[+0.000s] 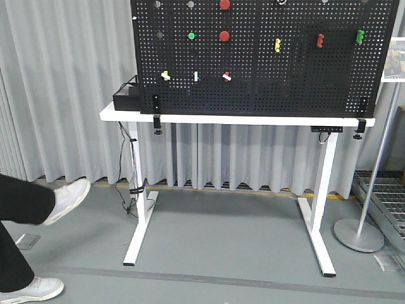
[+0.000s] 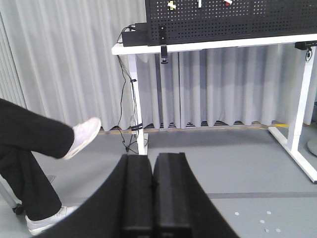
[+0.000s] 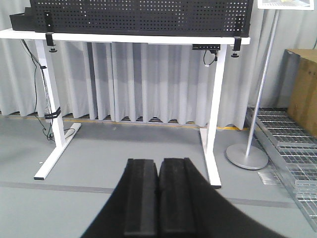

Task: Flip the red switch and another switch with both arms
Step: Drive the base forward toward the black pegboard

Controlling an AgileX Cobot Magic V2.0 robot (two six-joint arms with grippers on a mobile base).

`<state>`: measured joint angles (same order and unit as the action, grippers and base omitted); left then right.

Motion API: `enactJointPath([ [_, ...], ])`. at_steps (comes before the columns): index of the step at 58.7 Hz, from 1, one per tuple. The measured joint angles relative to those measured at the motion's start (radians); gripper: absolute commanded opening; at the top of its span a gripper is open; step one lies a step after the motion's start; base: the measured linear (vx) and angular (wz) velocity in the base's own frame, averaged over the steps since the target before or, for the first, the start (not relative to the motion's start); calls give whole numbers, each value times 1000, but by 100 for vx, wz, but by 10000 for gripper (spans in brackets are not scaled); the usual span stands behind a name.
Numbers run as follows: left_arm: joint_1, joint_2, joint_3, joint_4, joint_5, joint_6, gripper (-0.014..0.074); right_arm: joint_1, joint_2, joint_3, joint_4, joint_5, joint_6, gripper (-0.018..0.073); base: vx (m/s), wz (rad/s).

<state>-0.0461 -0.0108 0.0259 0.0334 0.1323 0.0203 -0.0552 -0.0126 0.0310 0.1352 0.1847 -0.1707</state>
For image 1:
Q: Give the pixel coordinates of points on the grey metal stand with base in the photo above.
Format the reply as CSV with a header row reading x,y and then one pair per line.
x,y
364,221

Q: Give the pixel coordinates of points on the grey pleated curtain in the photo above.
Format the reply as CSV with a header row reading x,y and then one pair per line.
x,y
61,62

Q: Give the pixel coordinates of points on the lower red round button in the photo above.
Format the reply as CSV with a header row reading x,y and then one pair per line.
x,y
224,36

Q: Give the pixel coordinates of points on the raised white sneaker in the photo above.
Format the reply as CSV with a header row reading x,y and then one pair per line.
x,y
67,198

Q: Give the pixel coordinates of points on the yellow knob upper middle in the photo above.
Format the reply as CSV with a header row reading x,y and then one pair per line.
x,y
277,45

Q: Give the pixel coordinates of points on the left black table clamp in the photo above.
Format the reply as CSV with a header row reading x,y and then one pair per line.
x,y
157,114

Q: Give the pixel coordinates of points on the black perforated pegboard panel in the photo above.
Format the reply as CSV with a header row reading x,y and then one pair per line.
x,y
301,80

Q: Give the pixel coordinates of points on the red white toggle switch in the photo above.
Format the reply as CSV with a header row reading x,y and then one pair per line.
x,y
227,76

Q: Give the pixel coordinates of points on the black trouser legs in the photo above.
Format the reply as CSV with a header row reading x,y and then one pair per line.
x,y
22,202

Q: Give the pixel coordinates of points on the black box on table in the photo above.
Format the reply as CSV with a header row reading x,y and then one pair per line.
x,y
128,98

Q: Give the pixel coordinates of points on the white height-adjustable table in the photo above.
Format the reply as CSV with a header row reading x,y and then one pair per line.
x,y
312,213

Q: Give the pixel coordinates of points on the metal floor grating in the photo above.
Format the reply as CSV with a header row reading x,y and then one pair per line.
x,y
385,214

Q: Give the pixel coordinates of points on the black table clamp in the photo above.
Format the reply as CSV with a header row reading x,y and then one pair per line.
x,y
157,114
361,117

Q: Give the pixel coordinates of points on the yellow toggle switch lower left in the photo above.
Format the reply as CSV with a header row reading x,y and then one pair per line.
x,y
165,75

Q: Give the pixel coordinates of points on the red knob upper right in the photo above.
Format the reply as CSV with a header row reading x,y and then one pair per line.
x,y
320,40

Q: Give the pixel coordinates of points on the right black table clamp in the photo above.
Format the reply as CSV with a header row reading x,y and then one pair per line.
x,y
361,117

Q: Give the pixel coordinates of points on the standing white sneaker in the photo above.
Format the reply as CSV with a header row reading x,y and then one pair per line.
x,y
40,289

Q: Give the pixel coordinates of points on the upper red round button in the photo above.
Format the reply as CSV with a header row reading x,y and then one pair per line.
x,y
225,4

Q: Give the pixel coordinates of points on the black table control panel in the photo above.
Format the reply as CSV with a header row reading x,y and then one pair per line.
x,y
326,129

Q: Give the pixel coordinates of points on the red round button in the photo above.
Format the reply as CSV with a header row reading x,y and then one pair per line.
x,y
224,36
225,4

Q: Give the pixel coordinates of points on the green knob upper right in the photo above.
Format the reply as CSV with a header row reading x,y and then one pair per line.
x,y
360,36

